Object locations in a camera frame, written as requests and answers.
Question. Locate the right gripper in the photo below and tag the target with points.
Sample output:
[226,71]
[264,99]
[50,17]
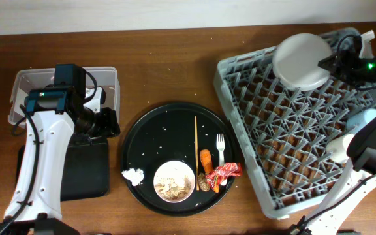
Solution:
[351,57]

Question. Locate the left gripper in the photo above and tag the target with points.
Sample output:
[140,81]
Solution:
[110,126]

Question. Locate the grey round plate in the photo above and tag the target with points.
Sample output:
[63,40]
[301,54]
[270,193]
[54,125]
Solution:
[295,62]

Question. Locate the white tissue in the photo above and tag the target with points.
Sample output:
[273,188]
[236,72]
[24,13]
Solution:
[135,176]

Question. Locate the light blue cup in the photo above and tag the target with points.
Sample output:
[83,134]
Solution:
[360,120]

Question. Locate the white paper cup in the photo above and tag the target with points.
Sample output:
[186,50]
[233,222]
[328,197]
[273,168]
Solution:
[337,148]

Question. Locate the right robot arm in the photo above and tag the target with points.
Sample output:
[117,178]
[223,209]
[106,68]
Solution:
[357,179]

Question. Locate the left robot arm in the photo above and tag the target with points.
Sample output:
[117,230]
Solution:
[54,115]

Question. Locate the grey dishwasher rack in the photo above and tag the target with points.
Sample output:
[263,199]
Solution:
[283,133]

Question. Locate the clear plastic bin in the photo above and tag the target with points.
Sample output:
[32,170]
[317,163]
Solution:
[26,80]

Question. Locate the black rectangular tray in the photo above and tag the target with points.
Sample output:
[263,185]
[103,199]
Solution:
[86,171]

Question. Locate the round black serving tray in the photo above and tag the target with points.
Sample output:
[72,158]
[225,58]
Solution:
[173,132]

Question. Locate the pink bowl with food scraps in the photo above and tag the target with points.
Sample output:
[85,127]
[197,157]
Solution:
[174,181]

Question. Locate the wooden chopstick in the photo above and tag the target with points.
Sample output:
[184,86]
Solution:
[196,153]

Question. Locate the orange carrot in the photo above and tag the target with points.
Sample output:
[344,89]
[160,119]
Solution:
[206,161]

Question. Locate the brown cookie piece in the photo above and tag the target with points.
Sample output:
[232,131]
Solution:
[202,182]

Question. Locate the white plastic fork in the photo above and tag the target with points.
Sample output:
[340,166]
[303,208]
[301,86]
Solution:
[220,145]

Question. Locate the red snack wrapper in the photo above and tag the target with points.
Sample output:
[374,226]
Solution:
[222,173]

